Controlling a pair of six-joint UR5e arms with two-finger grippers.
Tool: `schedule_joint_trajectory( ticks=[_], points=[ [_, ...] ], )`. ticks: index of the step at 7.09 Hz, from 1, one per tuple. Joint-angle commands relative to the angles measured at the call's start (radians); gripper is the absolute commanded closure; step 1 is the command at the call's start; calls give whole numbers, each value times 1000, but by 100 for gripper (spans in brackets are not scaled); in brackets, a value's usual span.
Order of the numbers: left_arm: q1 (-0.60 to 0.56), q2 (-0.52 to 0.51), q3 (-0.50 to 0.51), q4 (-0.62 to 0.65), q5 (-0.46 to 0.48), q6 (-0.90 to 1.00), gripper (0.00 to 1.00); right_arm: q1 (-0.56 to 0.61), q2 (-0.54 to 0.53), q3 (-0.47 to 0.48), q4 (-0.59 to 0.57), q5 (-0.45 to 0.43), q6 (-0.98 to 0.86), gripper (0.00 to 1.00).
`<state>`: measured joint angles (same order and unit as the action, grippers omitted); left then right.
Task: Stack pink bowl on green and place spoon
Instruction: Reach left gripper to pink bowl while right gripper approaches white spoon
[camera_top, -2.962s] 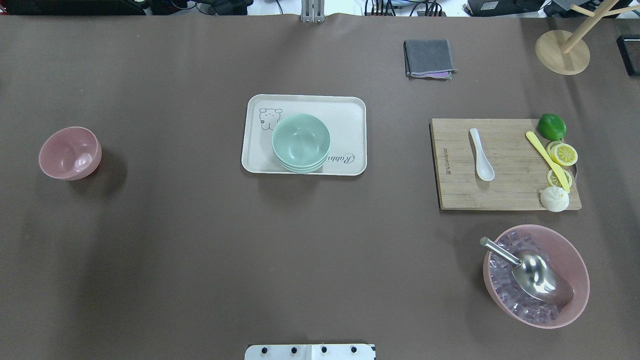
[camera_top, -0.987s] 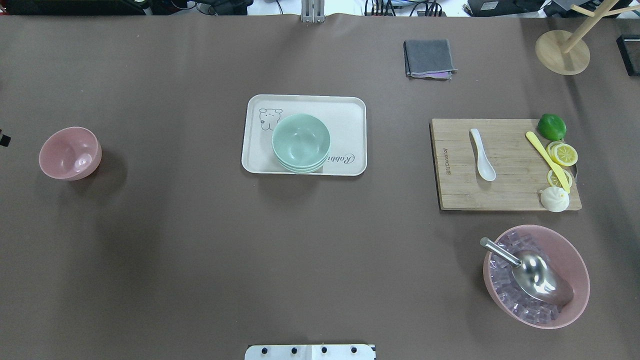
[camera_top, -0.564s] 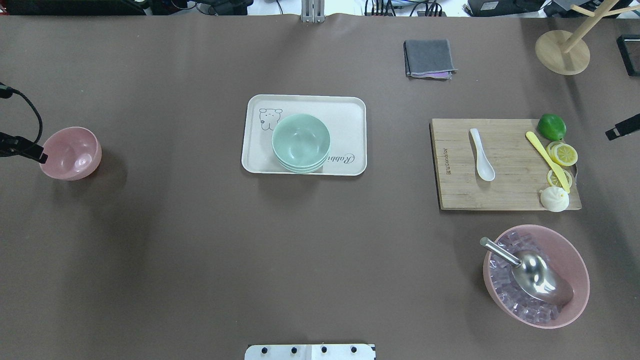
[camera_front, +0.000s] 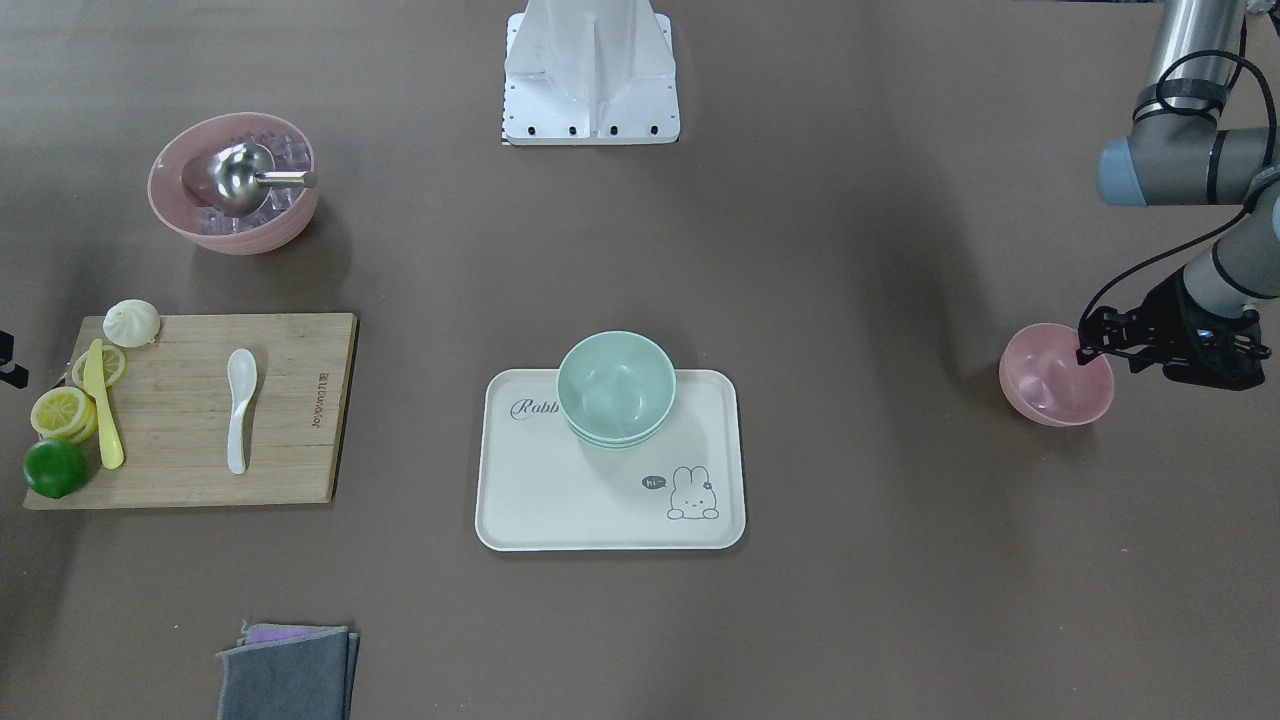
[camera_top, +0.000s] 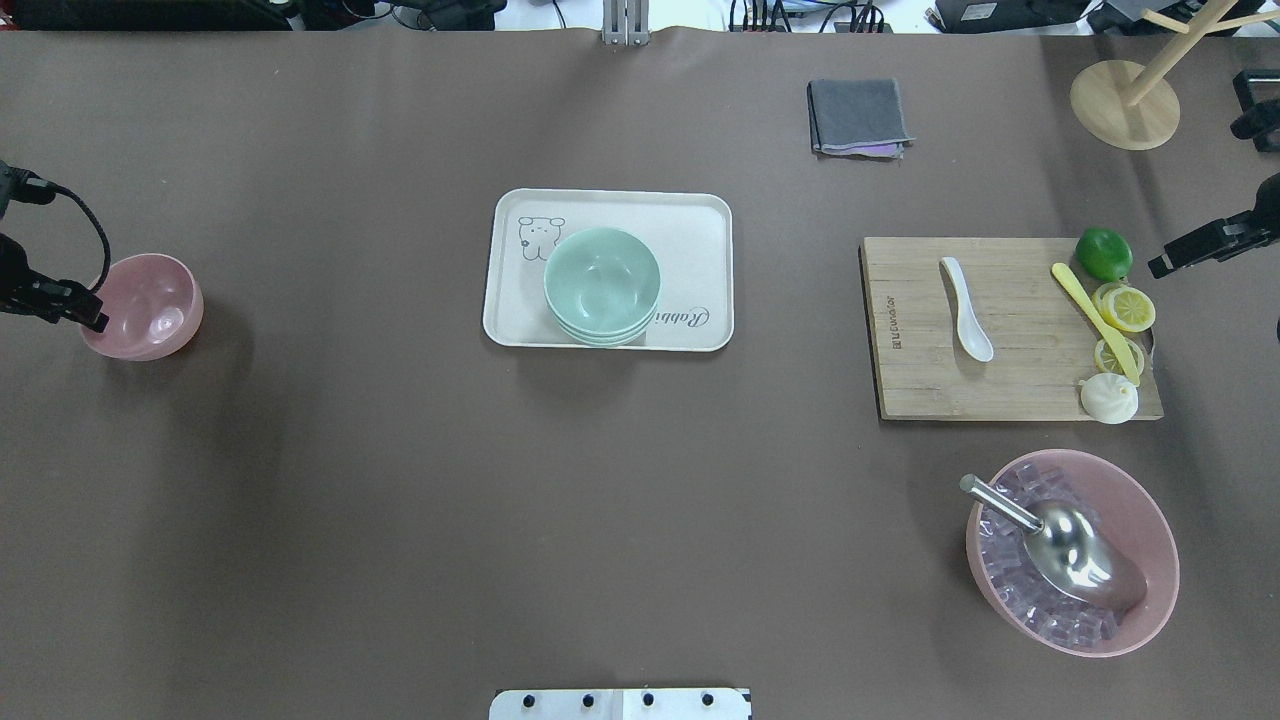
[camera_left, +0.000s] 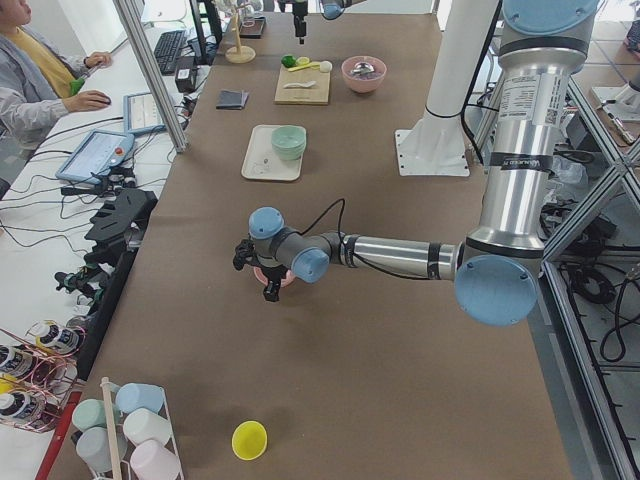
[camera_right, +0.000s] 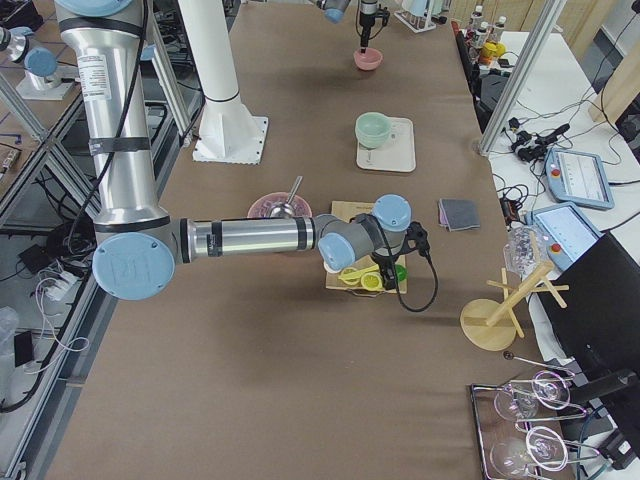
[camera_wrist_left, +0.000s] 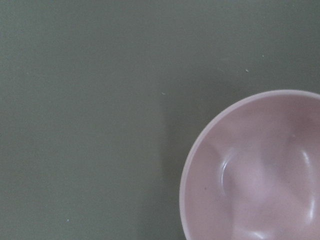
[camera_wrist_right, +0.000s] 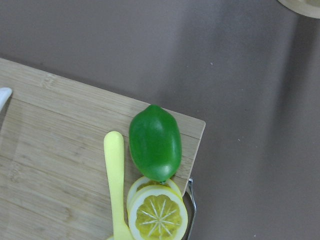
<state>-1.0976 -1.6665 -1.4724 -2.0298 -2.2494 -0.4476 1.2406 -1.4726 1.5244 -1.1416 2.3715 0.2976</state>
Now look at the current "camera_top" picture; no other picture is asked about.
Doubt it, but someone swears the metal ice scoop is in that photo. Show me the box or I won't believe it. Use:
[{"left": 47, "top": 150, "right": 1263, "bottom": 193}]
[{"left": 959, "top": 474, "right": 1148, "bottom": 612}]

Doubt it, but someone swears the cream rabbit tray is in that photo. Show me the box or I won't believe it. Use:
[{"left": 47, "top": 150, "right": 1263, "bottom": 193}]
[{"left": 483, "top": 188, "right": 735, "bottom": 352}]

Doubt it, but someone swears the white ceramic spoon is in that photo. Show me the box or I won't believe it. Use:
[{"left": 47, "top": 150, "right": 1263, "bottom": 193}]
[{"left": 940, "top": 256, "right": 995, "bottom": 363}]

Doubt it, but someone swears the lemon slice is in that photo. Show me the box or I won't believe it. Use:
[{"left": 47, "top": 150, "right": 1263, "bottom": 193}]
[{"left": 1093, "top": 338, "right": 1147, "bottom": 375}]

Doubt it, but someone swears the green bowl stack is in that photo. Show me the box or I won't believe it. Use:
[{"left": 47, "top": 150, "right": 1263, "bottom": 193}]
[{"left": 544, "top": 227, "right": 662, "bottom": 347}]

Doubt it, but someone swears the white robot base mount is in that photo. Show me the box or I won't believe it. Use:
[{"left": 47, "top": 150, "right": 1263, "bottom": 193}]
[{"left": 488, "top": 687, "right": 753, "bottom": 719}]

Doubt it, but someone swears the grey folded cloth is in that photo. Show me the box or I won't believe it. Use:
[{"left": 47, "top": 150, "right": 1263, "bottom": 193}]
[{"left": 806, "top": 78, "right": 914, "bottom": 159}]

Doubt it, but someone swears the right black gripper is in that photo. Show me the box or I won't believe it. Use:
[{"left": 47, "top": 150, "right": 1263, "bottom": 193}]
[{"left": 1147, "top": 173, "right": 1279, "bottom": 279}]

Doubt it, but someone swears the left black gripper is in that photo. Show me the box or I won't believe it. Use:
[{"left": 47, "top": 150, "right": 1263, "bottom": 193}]
[{"left": 1, "top": 161, "right": 109, "bottom": 334}]

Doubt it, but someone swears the small pink bowl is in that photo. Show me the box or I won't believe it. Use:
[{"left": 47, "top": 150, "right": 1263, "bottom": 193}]
[{"left": 81, "top": 252, "right": 205, "bottom": 363}]

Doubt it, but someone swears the green lime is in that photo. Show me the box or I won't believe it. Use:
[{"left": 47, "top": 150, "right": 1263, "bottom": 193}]
[{"left": 1074, "top": 227, "right": 1134, "bottom": 283}]

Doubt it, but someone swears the wooden mug tree stand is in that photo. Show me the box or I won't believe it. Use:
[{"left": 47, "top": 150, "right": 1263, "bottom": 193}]
[{"left": 1069, "top": 1, "right": 1279, "bottom": 151}]

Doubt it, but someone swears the bamboo cutting board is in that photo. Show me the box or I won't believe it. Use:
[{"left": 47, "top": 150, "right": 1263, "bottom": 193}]
[{"left": 860, "top": 237, "right": 1100, "bottom": 421}]

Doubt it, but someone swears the large pink bowl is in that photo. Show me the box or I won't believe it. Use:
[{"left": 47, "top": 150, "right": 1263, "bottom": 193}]
[{"left": 965, "top": 448, "right": 1180, "bottom": 659}]

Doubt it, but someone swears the yellow plastic knife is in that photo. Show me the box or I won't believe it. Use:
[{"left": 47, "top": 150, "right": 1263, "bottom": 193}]
[{"left": 1051, "top": 263, "right": 1140, "bottom": 386}]

